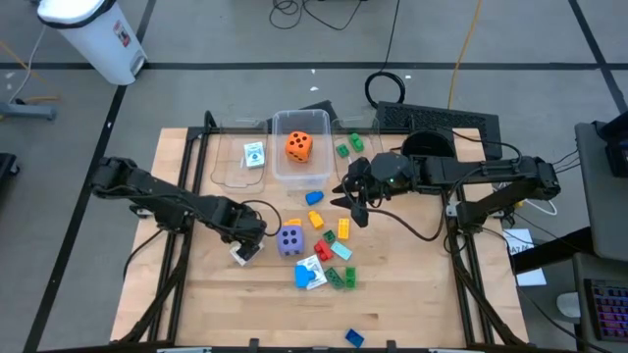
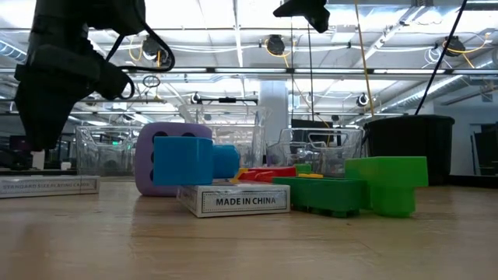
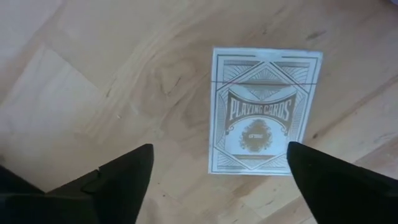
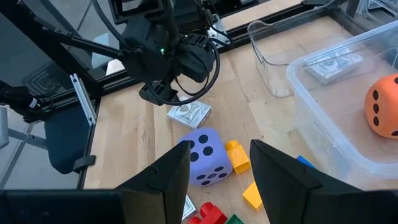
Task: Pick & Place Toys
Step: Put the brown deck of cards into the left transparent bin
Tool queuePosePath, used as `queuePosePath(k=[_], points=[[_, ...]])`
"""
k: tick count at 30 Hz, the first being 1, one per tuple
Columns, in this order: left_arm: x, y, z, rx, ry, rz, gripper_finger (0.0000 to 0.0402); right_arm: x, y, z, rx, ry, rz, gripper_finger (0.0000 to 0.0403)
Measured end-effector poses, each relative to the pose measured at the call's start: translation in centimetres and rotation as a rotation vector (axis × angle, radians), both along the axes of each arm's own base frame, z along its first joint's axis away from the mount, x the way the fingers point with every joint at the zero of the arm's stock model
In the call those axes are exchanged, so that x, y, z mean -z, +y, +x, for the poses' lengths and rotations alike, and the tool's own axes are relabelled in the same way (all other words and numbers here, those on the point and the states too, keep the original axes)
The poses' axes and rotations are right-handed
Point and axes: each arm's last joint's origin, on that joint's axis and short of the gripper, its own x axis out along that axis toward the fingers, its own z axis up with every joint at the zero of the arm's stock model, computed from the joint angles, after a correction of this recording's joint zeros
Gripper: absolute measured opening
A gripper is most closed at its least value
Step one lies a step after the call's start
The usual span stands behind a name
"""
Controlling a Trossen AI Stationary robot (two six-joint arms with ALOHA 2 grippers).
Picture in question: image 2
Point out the tall clear plastic bin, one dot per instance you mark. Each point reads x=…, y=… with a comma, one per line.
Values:
x=233, y=132

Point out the white pillar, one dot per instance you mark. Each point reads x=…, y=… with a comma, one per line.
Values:
x=274, y=97

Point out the shallow clear plastic bin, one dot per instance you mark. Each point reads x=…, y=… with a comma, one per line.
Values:
x=330, y=151
x=109, y=151

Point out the yellow flat brick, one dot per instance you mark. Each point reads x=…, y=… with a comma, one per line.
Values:
x=310, y=176

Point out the bright green T-shaped block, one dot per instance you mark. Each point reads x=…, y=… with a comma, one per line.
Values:
x=389, y=175

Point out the white playing card deck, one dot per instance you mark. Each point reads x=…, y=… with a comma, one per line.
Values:
x=233, y=200
x=46, y=186
x=38, y=160

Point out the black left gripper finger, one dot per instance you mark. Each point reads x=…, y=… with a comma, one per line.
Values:
x=46, y=113

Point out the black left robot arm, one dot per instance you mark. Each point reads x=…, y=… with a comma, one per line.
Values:
x=89, y=15

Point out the long dark green brick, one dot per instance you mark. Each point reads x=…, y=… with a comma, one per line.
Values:
x=319, y=194

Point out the red brick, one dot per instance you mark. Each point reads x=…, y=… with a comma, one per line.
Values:
x=272, y=172

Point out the black bucket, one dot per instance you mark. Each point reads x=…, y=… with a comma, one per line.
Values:
x=412, y=148

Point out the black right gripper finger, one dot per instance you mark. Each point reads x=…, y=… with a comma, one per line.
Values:
x=311, y=9

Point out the bright green studded block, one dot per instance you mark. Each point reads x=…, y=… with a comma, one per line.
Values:
x=303, y=169

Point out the large light blue peg block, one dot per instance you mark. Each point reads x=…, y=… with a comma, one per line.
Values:
x=183, y=161

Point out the purple foam die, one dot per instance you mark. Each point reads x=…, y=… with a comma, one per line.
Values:
x=144, y=171

